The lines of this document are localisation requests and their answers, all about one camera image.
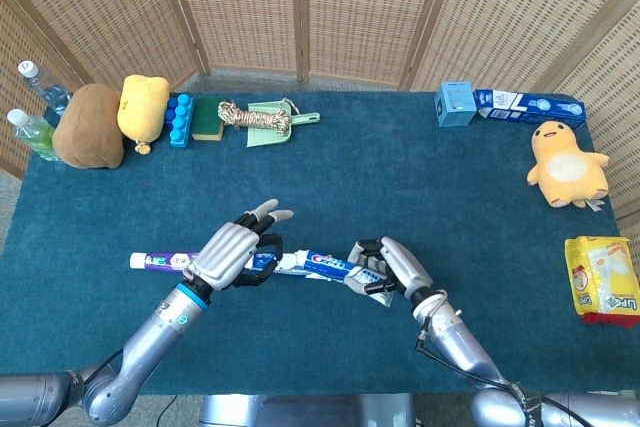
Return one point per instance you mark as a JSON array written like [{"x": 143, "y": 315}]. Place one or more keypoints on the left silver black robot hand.
[{"x": 225, "y": 252}]

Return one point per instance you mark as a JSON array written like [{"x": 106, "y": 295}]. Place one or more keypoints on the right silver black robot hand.
[{"x": 405, "y": 267}]

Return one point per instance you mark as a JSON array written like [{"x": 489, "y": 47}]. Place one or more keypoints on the large blue Crest toothpaste tube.
[{"x": 325, "y": 263}]

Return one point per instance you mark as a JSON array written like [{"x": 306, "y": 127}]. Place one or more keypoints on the slim blue white toothpaste tube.
[{"x": 262, "y": 261}]

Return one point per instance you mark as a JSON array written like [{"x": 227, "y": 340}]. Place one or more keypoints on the purple Darlie toothpaste tube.
[{"x": 160, "y": 260}]

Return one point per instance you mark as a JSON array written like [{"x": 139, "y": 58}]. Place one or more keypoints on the blue white carton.
[{"x": 535, "y": 108}]

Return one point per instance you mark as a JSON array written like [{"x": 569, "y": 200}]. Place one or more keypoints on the teal table cloth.
[{"x": 350, "y": 187}]

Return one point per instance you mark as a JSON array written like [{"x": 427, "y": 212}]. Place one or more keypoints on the light green plastic dustpan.
[{"x": 270, "y": 139}]

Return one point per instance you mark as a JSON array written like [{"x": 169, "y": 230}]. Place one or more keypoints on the green yellow sponge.
[{"x": 207, "y": 119}]

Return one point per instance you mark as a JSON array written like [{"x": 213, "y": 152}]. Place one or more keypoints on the blue toy building block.
[{"x": 181, "y": 122}]

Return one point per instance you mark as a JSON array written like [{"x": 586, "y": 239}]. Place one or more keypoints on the yellow lemon plush toy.
[{"x": 142, "y": 107}]

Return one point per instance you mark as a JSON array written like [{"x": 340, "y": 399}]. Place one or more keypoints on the light blue cube box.
[{"x": 455, "y": 104}]

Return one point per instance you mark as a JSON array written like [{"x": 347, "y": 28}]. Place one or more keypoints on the silver robot torso base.
[{"x": 305, "y": 409}]

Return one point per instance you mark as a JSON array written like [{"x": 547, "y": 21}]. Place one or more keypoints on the brown plush toy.
[{"x": 90, "y": 129}]

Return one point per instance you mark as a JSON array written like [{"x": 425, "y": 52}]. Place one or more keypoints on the orange duck plush toy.
[{"x": 567, "y": 167}]

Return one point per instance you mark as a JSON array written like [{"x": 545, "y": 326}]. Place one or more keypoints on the yellow Lipton tea box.
[{"x": 602, "y": 282}]

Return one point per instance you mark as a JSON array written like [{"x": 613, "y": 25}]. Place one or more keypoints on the green liquid plastic bottle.
[{"x": 35, "y": 137}]

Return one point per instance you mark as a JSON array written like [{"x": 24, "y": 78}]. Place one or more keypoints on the clear water bottle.
[{"x": 42, "y": 87}]

